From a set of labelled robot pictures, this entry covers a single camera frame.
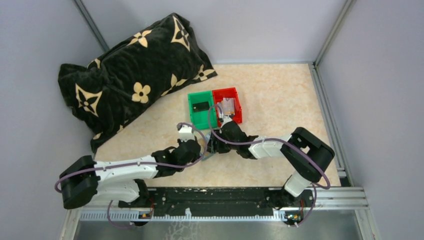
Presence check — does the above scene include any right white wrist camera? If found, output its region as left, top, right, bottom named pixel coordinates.
left=219, top=115, right=233, bottom=127

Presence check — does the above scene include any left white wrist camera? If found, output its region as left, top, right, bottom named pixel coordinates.
left=178, top=124, right=196, bottom=142

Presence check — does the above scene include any black floral pillow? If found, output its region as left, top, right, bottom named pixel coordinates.
left=57, top=13, right=217, bottom=152

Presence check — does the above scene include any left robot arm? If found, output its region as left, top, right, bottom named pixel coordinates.
left=54, top=139, right=201, bottom=210

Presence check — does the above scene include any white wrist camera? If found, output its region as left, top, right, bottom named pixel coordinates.
left=178, top=124, right=196, bottom=142
left=219, top=115, right=233, bottom=127

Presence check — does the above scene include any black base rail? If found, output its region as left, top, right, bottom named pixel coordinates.
left=118, top=187, right=313, bottom=217

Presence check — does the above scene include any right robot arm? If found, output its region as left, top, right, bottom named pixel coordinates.
left=207, top=120, right=335, bottom=206

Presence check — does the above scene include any stack of cards in red bin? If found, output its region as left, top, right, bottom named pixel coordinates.
left=217, top=97, right=236, bottom=118

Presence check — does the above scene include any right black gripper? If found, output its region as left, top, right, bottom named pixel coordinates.
left=205, top=129, right=239, bottom=154

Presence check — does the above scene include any sage green card holder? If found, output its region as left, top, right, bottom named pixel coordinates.
left=201, top=132, right=218, bottom=161

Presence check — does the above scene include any red plastic bin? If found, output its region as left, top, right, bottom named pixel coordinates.
left=212, top=87, right=243, bottom=127

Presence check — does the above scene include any green plastic bin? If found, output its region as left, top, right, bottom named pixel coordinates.
left=187, top=90, right=218, bottom=130

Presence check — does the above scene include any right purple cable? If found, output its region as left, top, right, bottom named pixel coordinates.
left=207, top=104, right=331, bottom=228

